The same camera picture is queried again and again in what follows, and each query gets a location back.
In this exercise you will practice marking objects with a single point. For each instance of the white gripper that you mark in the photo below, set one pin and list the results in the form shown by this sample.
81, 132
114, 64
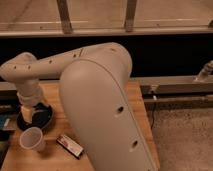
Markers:
29, 101

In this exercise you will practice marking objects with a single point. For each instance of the red white flat box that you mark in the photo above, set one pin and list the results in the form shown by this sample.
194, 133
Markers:
70, 145

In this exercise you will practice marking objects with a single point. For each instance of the black ceramic bowl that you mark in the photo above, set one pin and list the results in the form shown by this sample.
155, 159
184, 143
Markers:
41, 117

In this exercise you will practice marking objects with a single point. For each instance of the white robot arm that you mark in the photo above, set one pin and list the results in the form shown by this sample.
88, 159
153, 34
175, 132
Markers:
92, 94

